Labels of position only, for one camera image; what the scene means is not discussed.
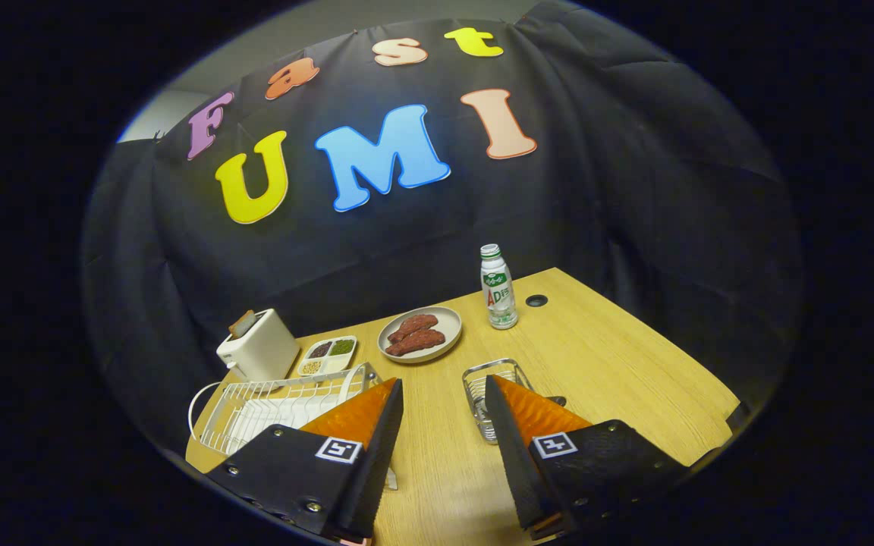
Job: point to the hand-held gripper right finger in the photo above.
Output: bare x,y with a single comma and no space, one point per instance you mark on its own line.
513,455

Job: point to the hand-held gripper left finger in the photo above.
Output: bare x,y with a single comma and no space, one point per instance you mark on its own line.
376,470

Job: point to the beige oval plate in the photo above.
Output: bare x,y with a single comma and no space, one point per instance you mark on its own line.
448,322

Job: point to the white divided bean tray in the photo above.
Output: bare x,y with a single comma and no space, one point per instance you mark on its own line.
328,356

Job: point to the red raw meat slice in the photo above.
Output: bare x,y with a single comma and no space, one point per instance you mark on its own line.
416,343
414,327

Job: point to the white green-label drink bottle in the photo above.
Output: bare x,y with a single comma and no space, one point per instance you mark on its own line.
499,292

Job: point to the white toaster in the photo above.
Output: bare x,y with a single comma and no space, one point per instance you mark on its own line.
262,350

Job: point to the toast bread slice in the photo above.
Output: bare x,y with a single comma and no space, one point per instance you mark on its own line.
242,324

